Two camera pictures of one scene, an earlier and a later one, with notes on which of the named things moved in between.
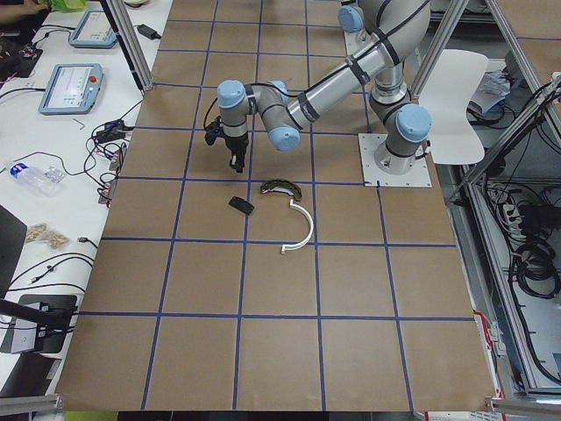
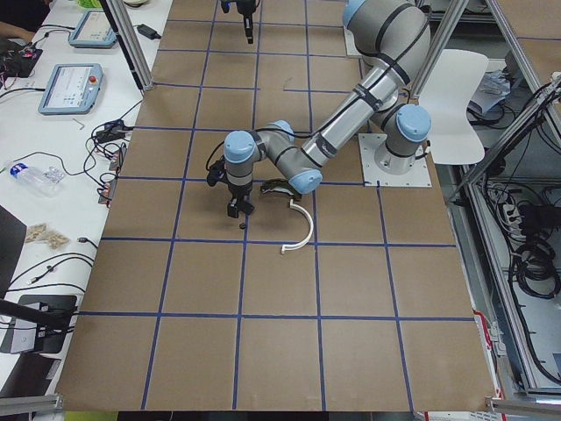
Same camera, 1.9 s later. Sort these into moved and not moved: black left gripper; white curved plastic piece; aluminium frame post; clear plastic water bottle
Moved: black left gripper
Not moved: aluminium frame post; white curved plastic piece; clear plastic water bottle
